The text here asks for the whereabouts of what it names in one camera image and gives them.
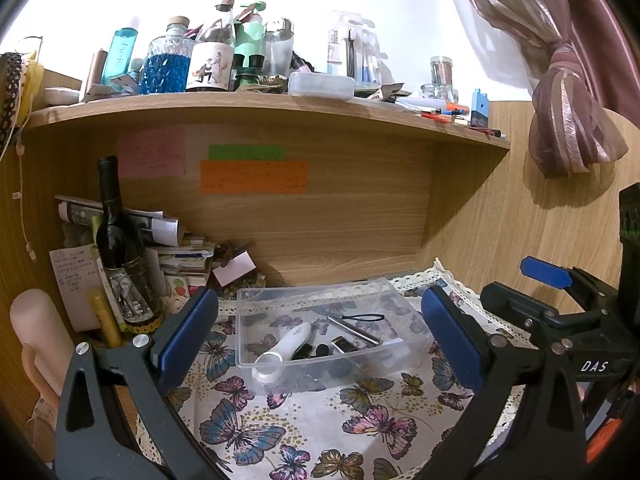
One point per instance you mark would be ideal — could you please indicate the clear glass spray bottle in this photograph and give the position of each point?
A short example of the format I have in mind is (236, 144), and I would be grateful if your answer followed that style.
(279, 39)

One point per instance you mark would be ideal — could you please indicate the clear bottle illustrated label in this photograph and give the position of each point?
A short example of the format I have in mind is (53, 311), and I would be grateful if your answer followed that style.
(212, 54)

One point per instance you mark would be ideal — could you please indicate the dark wine bottle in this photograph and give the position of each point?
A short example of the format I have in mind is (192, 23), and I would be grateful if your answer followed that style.
(122, 254)

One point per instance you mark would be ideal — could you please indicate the orange sticky note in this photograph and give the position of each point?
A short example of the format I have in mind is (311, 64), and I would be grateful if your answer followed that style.
(253, 177)

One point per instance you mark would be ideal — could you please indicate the wooden shelf board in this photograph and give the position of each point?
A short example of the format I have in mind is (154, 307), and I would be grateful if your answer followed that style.
(262, 109)

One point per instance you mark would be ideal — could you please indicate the pink cylindrical mug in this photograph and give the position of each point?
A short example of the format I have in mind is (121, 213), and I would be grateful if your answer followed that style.
(46, 346)

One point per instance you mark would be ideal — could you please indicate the green sticky note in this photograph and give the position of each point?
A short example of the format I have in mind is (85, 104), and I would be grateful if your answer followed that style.
(245, 152)

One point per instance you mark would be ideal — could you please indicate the small translucent lidded box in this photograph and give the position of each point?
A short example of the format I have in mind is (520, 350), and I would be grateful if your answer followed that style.
(325, 86)

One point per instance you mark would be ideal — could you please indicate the blue crystal glass bottle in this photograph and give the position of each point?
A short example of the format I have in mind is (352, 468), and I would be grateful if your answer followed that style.
(166, 66)

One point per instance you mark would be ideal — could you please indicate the clear plastic storage box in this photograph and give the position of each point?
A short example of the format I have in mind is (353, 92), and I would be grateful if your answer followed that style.
(264, 316)

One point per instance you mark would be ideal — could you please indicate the white handheld lint remover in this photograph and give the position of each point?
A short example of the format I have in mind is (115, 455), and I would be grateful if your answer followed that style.
(270, 365)

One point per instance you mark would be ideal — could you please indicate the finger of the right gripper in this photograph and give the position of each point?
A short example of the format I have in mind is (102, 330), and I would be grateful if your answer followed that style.
(543, 323)
(560, 274)

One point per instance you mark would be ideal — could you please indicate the orange marker pen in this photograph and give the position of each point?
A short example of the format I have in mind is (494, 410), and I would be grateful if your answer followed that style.
(443, 106)

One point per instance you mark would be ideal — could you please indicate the handwritten white note paper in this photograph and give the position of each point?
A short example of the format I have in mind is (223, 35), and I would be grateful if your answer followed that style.
(76, 273)

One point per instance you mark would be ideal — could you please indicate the packaged toothbrush set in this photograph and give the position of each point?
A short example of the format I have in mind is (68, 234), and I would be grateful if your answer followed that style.
(354, 51)

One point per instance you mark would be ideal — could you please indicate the glass jar with silver contents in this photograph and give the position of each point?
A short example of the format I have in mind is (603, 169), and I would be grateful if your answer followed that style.
(441, 71)

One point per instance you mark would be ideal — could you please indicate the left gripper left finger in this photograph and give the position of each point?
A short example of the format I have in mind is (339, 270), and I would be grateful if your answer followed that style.
(93, 439)

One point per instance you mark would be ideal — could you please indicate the butterfly print lace tablecloth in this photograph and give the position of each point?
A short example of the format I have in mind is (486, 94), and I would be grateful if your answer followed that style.
(374, 428)

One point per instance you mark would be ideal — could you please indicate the black clip with strap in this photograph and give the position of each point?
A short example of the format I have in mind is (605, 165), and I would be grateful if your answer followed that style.
(367, 317)

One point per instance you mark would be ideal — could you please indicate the pink sticky note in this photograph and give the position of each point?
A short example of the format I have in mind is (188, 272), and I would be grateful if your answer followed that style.
(152, 154)

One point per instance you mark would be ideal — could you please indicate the mint green bottle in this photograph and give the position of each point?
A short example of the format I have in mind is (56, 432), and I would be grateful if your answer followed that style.
(249, 50)

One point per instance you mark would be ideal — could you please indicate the silver metal pen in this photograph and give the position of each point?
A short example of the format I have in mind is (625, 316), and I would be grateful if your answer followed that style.
(354, 331)

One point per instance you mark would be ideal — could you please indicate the black patterned lace ribbon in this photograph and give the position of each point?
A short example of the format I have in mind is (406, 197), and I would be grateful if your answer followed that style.
(11, 88)

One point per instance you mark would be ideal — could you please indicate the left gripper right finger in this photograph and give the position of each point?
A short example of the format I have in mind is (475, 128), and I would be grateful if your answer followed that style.
(547, 437)

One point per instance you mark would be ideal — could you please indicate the tall light blue bottle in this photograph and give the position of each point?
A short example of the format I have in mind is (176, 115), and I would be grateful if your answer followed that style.
(119, 54)

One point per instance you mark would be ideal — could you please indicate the pink striped curtain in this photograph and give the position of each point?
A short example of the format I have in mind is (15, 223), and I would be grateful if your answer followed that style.
(584, 64)

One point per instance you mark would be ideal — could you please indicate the white small cardboard box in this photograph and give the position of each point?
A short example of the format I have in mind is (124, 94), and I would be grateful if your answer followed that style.
(236, 268)

